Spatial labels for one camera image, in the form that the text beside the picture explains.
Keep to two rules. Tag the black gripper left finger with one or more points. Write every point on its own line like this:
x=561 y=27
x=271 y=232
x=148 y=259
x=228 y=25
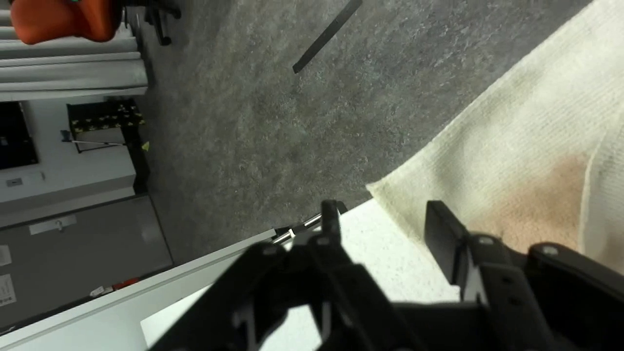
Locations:
x=292 y=293

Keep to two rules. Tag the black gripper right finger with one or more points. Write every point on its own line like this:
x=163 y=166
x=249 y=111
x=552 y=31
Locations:
x=552 y=298

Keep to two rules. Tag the stained beige towel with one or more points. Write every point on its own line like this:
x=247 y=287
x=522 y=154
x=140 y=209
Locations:
x=532 y=129

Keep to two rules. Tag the black floor tape strip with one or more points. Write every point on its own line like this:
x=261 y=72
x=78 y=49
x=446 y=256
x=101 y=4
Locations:
x=323 y=35

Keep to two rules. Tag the orange chair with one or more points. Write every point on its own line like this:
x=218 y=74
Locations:
x=64 y=20

